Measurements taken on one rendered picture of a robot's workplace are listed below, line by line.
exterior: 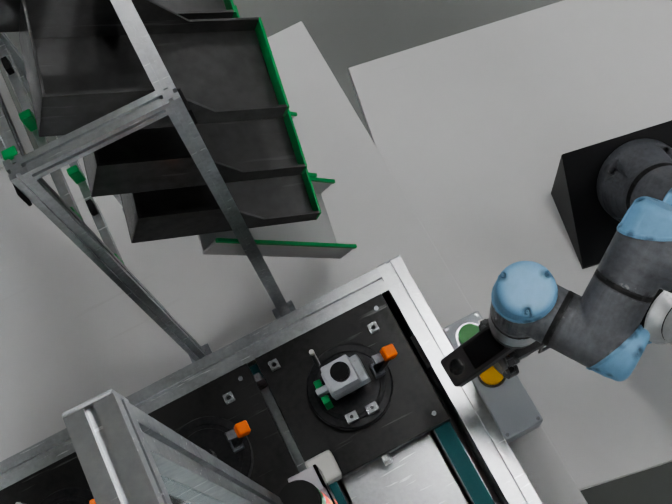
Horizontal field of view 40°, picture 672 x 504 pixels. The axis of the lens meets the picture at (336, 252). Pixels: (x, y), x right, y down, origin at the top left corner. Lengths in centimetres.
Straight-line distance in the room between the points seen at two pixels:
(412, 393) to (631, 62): 80
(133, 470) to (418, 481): 109
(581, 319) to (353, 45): 191
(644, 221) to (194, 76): 55
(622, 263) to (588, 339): 10
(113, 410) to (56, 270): 134
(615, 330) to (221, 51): 57
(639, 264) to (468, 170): 71
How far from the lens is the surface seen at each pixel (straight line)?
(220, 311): 173
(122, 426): 52
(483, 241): 173
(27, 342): 183
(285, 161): 126
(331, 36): 298
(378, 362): 146
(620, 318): 116
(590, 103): 187
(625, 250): 114
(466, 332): 156
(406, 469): 157
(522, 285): 115
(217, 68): 113
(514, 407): 155
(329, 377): 143
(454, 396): 155
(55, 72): 109
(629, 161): 163
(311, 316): 160
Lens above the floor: 248
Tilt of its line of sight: 69 degrees down
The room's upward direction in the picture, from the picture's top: 16 degrees counter-clockwise
